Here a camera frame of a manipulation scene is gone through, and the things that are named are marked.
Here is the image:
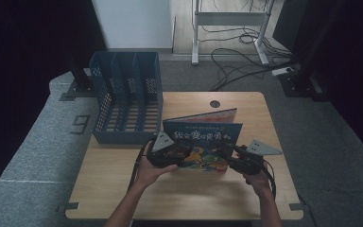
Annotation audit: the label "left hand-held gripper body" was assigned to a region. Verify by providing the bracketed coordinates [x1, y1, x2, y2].
[146, 130, 194, 168]

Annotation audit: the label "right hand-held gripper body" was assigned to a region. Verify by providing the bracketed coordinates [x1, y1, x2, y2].
[230, 139, 284, 177]

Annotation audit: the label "blue cartoon picture book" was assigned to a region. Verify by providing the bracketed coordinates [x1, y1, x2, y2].
[162, 107, 244, 174]

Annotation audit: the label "blue plastic file rack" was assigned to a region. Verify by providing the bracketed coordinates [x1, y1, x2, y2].
[88, 50, 164, 146]

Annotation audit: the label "person's right hand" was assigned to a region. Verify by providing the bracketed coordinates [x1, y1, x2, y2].
[242, 161, 274, 198]

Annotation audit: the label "person's left hand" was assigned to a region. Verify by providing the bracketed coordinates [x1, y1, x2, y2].
[134, 140, 180, 191]

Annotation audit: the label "white power strip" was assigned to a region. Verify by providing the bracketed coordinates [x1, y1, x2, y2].
[270, 66, 294, 78]

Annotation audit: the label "black metal stand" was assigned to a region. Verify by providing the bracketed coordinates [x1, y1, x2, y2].
[277, 0, 344, 102]
[58, 53, 96, 102]

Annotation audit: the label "white panel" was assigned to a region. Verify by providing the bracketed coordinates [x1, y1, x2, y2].
[90, 0, 174, 50]

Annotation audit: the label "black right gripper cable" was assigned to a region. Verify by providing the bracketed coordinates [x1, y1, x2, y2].
[259, 162, 278, 201]

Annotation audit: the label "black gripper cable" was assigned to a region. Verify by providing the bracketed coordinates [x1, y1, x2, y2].
[127, 147, 150, 193]
[259, 162, 278, 201]

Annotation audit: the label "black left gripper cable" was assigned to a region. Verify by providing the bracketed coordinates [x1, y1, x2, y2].
[127, 147, 150, 193]

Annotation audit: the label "black floor cables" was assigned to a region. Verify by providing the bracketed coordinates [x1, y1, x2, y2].
[198, 0, 299, 93]

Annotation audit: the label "white metal desk frame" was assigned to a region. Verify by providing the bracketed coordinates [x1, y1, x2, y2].
[191, 0, 276, 66]

